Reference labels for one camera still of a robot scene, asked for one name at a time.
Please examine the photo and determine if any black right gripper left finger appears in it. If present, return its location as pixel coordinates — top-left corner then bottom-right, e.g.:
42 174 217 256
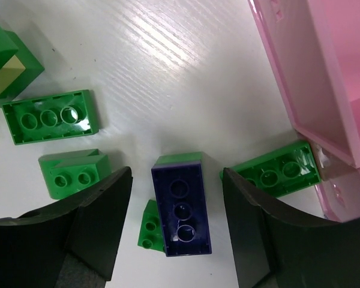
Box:
0 167 133 287

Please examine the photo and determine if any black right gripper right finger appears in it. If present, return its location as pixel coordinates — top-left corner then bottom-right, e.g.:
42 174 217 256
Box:
223 168 360 287

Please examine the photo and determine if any small green lego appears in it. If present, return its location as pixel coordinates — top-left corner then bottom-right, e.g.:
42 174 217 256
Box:
137 199 164 253

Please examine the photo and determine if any dark blue lego brick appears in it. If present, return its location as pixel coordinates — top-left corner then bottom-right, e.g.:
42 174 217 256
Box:
151 152 212 257

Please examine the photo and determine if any green lego brick with studs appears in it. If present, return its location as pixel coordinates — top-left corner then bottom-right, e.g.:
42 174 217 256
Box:
38 149 112 200

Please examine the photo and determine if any green lego brick upside down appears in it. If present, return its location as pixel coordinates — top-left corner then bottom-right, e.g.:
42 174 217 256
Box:
2 89 100 145

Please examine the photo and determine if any lime and green lego stack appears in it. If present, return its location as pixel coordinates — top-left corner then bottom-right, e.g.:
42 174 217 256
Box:
0 26 44 107

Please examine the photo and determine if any pink plastic container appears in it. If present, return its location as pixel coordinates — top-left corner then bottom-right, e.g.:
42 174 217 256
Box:
250 0 360 221

